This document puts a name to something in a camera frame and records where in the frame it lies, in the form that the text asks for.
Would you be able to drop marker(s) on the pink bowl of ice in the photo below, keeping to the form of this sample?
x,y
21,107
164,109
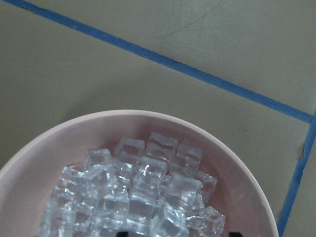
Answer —
x,y
130,173

